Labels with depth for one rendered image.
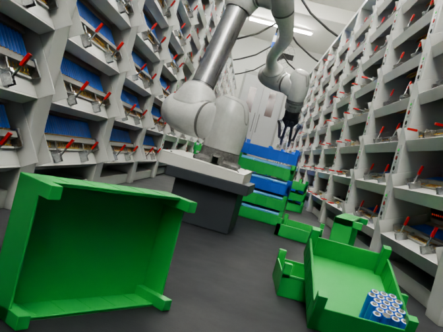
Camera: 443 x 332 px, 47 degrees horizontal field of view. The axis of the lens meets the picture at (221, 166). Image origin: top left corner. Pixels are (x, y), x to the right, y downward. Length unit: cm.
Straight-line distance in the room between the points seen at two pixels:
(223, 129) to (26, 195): 129
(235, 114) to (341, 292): 95
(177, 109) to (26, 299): 136
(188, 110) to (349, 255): 99
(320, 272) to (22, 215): 75
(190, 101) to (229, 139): 24
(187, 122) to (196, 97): 11
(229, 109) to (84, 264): 120
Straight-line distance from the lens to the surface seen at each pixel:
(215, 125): 196
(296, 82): 255
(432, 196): 172
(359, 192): 281
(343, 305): 118
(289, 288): 125
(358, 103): 354
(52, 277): 85
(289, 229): 225
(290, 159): 257
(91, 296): 91
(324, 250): 132
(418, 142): 200
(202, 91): 208
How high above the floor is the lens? 30
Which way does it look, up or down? 2 degrees down
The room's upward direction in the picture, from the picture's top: 15 degrees clockwise
